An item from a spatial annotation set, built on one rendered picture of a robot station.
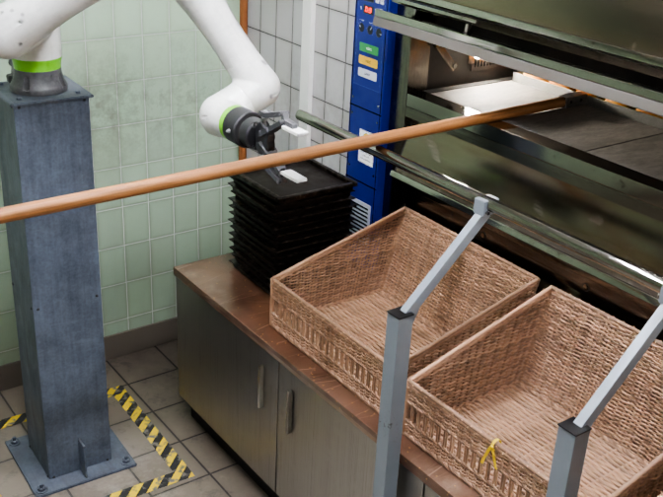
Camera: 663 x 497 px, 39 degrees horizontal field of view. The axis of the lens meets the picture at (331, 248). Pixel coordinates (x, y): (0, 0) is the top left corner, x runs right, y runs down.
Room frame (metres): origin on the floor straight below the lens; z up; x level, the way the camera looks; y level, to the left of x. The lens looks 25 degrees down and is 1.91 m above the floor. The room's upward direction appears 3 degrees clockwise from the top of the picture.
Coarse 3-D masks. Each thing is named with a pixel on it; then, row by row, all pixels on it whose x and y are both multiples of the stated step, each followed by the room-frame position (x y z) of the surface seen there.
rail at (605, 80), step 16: (384, 16) 2.55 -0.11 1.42; (400, 16) 2.50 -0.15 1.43; (432, 32) 2.39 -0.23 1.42; (448, 32) 2.35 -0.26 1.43; (496, 48) 2.22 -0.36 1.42; (512, 48) 2.18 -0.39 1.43; (544, 64) 2.10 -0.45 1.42; (560, 64) 2.06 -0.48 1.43; (592, 80) 1.99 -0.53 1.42; (608, 80) 1.95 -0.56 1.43; (640, 96) 1.89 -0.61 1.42; (656, 96) 1.86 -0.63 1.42
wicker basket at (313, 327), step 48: (384, 240) 2.56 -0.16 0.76; (432, 240) 2.48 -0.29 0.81; (288, 288) 2.28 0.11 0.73; (336, 288) 2.47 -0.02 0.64; (384, 288) 2.56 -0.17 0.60; (480, 288) 2.29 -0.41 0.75; (528, 288) 2.15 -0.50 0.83; (288, 336) 2.26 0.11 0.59; (336, 336) 2.08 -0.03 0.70; (384, 336) 2.29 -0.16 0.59; (432, 336) 2.30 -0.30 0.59
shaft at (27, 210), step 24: (456, 120) 2.34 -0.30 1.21; (480, 120) 2.39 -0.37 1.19; (336, 144) 2.11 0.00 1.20; (360, 144) 2.15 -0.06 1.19; (216, 168) 1.92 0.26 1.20; (240, 168) 1.95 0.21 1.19; (264, 168) 1.99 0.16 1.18; (96, 192) 1.75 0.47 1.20; (120, 192) 1.77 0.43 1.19; (144, 192) 1.81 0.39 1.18; (0, 216) 1.63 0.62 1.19; (24, 216) 1.65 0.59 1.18
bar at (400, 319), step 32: (320, 128) 2.37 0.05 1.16; (384, 160) 2.16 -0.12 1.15; (480, 192) 1.92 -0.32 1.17; (480, 224) 1.88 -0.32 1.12; (544, 224) 1.76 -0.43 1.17; (448, 256) 1.83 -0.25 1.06; (608, 256) 1.63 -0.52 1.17; (416, 288) 1.80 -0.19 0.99; (384, 352) 1.77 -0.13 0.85; (640, 352) 1.46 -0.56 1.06; (384, 384) 1.76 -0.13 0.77; (608, 384) 1.43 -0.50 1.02; (384, 416) 1.76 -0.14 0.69; (384, 448) 1.75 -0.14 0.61; (576, 448) 1.36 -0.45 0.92; (384, 480) 1.74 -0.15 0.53; (576, 480) 1.37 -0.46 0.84
